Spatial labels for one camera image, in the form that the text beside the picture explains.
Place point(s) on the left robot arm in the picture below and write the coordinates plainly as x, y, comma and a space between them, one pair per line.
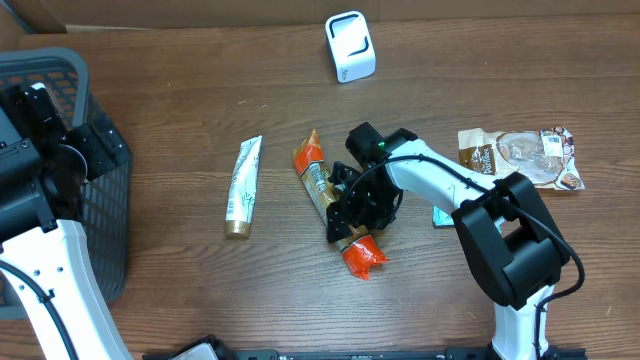
51, 273

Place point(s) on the red orange spaghetti pack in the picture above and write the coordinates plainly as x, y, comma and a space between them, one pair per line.
356, 245

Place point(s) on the white cream tube gold cap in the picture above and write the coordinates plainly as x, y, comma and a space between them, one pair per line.
243, 190

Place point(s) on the grey plastic shopping basket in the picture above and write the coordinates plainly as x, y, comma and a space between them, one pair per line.
63, 157

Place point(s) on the green teal snack packet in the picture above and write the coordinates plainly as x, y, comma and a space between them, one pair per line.
441, 219

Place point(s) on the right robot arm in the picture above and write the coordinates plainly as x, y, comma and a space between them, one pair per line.
512, 245

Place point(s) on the beige brown snack pouch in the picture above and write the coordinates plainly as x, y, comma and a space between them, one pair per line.
546, 156

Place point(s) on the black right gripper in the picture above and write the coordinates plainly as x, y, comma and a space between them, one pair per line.
351, 203

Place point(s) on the white barcode scanner box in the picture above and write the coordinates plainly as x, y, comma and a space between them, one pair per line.
350, 46

